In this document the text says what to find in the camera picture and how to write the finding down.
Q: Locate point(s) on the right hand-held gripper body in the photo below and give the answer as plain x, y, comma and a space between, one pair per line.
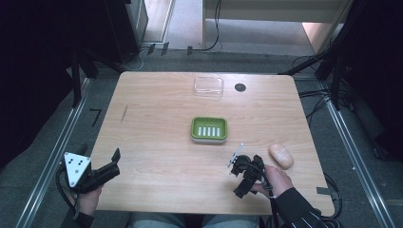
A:
250, 169

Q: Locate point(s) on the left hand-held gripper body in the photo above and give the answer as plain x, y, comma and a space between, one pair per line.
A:
77, 167

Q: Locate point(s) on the beige soap bar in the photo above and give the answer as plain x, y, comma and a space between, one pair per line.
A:
281, 156

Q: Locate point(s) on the person's right hand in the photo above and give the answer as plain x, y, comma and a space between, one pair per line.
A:
278, 180

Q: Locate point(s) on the person's left hand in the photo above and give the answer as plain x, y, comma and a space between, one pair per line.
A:
88, 201

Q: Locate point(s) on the black tape floor mark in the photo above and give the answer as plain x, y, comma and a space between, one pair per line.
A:
96, 115

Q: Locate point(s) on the green soap dish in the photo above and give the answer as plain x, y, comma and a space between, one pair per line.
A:
209, 129

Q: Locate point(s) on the black metal stand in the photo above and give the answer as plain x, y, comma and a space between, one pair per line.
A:
76, 79
335, 79

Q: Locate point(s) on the grey tape piece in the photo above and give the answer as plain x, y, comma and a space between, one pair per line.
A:
323, 190

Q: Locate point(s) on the black round table grommet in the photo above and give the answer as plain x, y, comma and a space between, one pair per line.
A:
240, 87

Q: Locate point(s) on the clear plastic lid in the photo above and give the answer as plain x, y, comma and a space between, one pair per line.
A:
208, 86

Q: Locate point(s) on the black cabinet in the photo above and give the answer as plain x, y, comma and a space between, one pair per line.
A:
126, 28

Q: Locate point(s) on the aluminium floor rail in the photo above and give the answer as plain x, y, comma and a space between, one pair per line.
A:
358, 161
53, 158

